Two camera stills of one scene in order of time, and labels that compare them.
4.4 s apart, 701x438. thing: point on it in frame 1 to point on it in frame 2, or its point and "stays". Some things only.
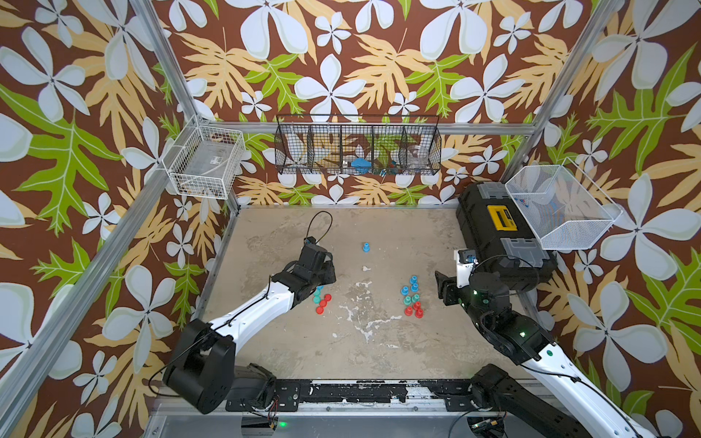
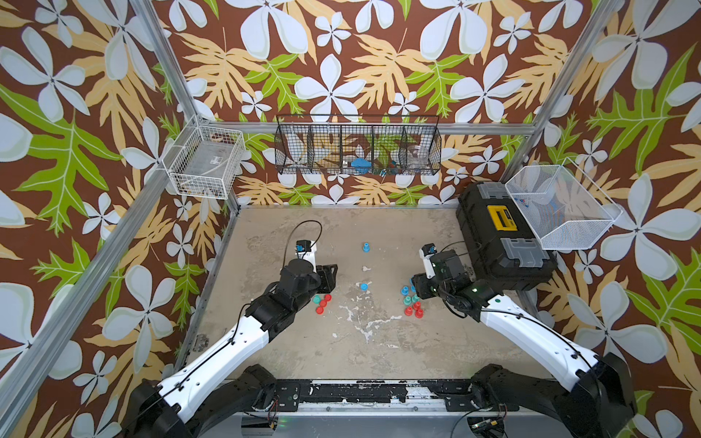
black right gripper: [447, 286] to [420, 285]
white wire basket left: [204, 161] stays
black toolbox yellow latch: [489, 223] stays
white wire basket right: [562, 205] stays
